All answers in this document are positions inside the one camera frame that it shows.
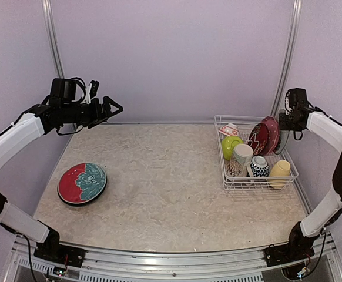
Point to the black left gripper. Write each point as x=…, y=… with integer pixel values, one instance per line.
x=99, y=117

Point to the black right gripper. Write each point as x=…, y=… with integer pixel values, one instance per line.
x=284, y=125

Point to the light blue flower plate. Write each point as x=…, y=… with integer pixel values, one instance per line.
x=284, y=136

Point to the pink polka dot plate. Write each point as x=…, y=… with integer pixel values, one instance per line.
x=273, y=135

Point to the red and teal plate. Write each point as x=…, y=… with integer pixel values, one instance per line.
x=85, y=170

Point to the black striped rim plate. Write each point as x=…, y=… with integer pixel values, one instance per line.
x=76, y=192

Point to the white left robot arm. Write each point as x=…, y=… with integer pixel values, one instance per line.
x=70, y=101

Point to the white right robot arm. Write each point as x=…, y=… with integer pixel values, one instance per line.
x=324, y=126

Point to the dark red patterned plate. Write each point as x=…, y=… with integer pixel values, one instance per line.
x=258, y=139

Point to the pale yellow cup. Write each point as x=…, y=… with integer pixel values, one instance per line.
x=279, y=173

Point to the blue white patterned cup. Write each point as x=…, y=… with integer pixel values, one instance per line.
x=258, y=167

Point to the red white floral bowl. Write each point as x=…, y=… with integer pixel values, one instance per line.
x=229, y=129

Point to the lime green bowl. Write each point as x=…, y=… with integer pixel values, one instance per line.
x=228, y=144

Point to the white shell pattern mug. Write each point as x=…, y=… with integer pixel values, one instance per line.
x=241, y=156

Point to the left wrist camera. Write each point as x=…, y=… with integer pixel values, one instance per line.
x=91, y=91

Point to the white wire dish rack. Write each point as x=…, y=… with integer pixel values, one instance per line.
x=246, y=124

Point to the left aluminium frame post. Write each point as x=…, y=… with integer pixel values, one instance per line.
x=52, y=38

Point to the aluminium frame post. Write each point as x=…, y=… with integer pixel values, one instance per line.
x=52, y=38
x=287, y=60

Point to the right aluminium frame post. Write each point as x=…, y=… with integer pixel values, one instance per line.
x=287, y=60

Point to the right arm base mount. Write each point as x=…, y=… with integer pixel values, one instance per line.
x=283, y=254

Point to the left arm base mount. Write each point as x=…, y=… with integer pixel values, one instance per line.
x=66, y=255

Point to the front aluminium rail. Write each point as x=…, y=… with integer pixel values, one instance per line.
x=101, y=264

